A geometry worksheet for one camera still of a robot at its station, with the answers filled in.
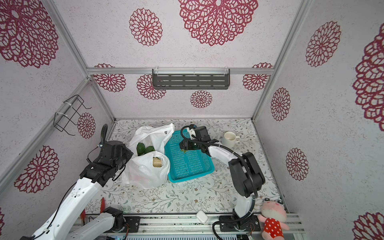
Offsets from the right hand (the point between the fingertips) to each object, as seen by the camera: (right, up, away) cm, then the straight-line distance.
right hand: (182, 141), depth 90 cm
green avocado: (-27, -5, +5) cm, 28 cm away
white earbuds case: (+11, -37, -15) cm, 42 cm away
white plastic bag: (-21, -14, -15) cm, 29 cm away
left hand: (-26, -5, -13) cm, 30 cm away
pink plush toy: (+45, -34, -19) cm, 59 cm away
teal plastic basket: (+1, -15, +5) cm, 16 cm away
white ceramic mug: (+31, +1, +10) cm, 33 cm away
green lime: (-22, -5, +7) cm, 24 cm away
